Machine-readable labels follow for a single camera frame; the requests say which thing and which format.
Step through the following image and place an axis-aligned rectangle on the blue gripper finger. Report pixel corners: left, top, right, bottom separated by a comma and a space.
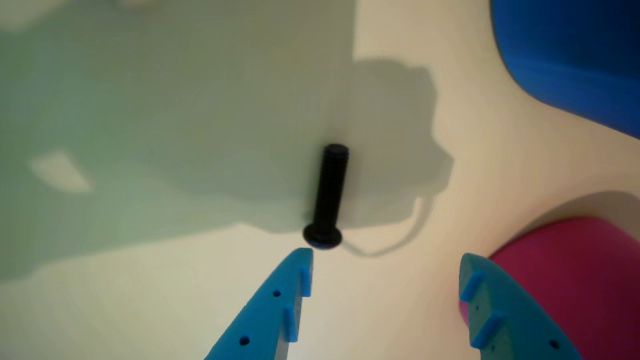
458, 253, 583, 360
204, 247, 314, 360

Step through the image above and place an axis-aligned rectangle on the pink cylindrical box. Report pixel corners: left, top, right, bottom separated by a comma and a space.
459, 216, 640, 360

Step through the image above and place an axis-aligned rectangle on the black bolt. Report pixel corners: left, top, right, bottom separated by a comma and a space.
302, 143, 350, 250

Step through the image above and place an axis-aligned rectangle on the blue cylindrical box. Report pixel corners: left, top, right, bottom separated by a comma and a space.
490, 0, 640, 140

